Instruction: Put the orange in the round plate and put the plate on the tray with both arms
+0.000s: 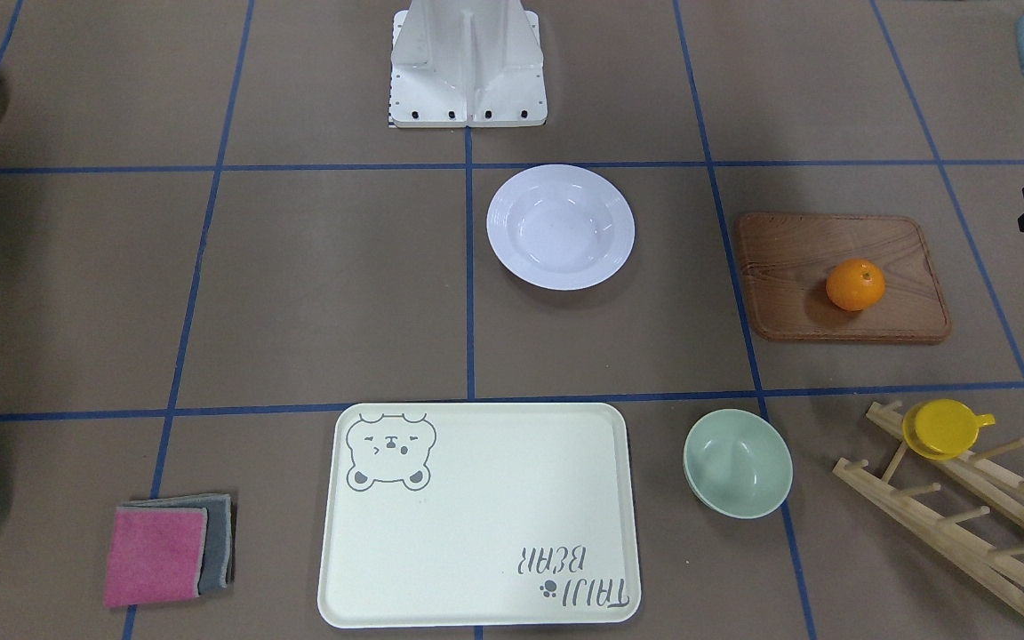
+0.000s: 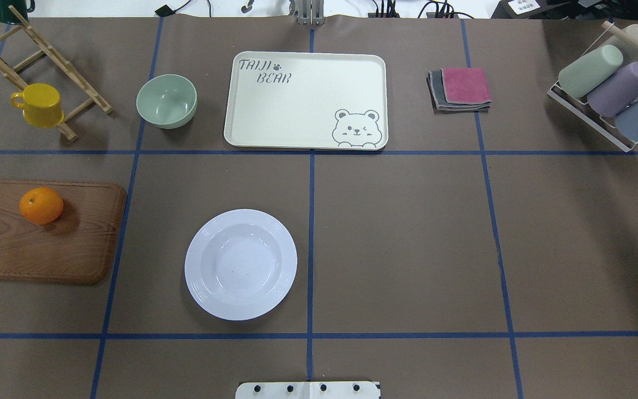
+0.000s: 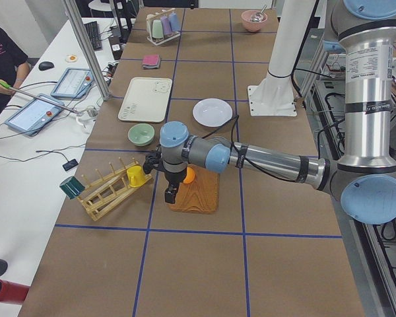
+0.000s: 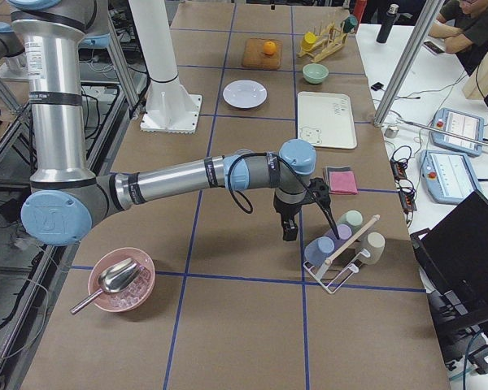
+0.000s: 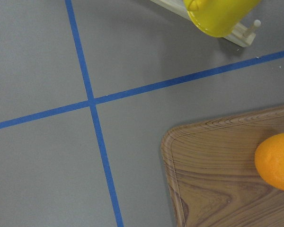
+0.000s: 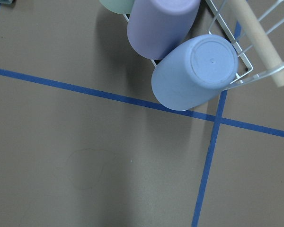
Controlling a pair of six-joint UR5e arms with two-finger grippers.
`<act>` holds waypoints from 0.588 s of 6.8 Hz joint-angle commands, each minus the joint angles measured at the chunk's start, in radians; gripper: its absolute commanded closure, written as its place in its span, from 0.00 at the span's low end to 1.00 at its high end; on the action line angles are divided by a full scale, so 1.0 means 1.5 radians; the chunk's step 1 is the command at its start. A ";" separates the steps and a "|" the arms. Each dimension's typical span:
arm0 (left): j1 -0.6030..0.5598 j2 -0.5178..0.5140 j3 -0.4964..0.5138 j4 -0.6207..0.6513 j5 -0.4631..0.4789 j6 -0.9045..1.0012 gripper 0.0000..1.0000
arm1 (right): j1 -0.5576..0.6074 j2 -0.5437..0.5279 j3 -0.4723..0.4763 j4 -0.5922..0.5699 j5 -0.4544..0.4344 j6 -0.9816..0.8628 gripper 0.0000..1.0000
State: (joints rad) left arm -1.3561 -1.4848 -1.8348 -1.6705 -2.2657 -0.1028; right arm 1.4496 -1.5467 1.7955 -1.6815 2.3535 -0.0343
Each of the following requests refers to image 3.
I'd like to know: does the orange fruit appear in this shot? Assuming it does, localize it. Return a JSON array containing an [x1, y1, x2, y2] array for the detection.
[[183, 167, 195, 184]]

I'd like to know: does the white round plate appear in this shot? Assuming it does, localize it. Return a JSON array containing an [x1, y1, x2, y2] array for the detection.
[[193, 98, 233, 127]]

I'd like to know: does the brown wooden tray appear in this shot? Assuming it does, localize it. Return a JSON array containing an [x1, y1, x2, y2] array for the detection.
[[167, 164, 219, 214]]

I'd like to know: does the cream rectangular tray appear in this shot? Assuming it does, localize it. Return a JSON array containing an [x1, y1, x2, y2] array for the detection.
[[117, 77, 172, 123]]

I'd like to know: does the yellow mug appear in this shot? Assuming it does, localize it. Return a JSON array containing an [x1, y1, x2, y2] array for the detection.
[[127, 165, 147, 188]]

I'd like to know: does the green ceramic bowl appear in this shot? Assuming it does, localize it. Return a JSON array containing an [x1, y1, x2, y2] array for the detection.
[[127, 123, 155, 147]]

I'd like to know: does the wooden cup rack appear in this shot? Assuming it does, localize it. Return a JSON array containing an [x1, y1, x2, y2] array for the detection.
[[77, 157, 152, 221]]

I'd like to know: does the small metal cylinder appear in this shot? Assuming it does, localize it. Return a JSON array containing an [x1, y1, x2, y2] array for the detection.
[[85, 107, 98, 118]]

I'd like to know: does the small black sensor box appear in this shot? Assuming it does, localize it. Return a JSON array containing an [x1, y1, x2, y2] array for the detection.
[[62, 159, 79, 171]]

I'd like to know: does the dark green mug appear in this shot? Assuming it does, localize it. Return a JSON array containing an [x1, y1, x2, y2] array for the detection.
[[59, 176, 85, 199]]

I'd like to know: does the pink cloth stack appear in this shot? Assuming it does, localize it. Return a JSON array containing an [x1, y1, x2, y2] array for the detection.
[[142, 54, 161, 69]]

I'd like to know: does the far blue teach pendant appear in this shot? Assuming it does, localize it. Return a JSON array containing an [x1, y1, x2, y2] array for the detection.
[[51, 67, 94, 99]]

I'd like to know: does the blue teach pendant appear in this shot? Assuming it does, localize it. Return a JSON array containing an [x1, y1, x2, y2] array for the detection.
[[51, 67, 94, 99], [5, 99, 63, 137]]

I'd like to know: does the green cup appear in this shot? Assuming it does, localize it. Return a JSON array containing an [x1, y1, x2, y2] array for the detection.
[[152, 19, 164, 40]]

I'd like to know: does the near blue teach pendant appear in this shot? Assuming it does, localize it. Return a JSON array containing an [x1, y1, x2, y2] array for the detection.
[[5, 99, 63, 137]]

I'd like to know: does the white round orange button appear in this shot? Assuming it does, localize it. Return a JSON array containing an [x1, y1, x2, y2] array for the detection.
[[65, 55, 78, 63]]

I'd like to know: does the purple cup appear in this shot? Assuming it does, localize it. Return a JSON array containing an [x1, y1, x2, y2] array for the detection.
[[160, 16, 172, 36]]

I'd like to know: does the blue cup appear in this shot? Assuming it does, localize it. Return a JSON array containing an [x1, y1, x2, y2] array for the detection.
[[168, 12, 181, 32]]

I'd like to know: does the white cup holder stand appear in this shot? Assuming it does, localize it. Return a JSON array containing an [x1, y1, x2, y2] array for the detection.
[[146, 8, 181, 46]]

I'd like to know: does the black computer mouse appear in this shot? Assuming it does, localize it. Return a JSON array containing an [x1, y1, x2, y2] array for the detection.
[[38, 61, 55, 71]]

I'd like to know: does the black keyboard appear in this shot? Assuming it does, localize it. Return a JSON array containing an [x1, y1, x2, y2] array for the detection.
[[84, 21, 102, 51]]

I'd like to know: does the pink bowl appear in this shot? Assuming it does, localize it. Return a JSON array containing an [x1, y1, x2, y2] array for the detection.
[[241, 10, 268, 32]]

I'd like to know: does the metal reach stick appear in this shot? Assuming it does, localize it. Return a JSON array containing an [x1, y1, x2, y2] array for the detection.
[[0, 81, 81, 115]]

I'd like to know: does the person in black shirt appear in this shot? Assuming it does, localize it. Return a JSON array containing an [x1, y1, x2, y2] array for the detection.
[[0, 27, 30, 113]]

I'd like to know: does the metal spoon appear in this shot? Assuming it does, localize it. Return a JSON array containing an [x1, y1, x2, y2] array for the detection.
[[250, 5, 267, 23]]

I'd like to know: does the red cylinder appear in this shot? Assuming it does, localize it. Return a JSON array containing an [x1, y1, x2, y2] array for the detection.
[[0, 279, 30, 304]]

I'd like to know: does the aluminium frame post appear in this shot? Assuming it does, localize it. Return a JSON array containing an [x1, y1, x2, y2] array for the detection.
[[62, 0, 110, 101]]

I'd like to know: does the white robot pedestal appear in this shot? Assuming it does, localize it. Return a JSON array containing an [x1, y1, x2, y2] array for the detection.
[[247, 0, 318, 116]]

